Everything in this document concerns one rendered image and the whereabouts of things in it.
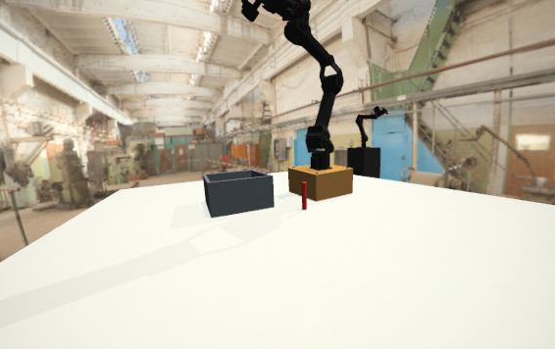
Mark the red peg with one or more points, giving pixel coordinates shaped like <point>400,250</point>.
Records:
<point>304,196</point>

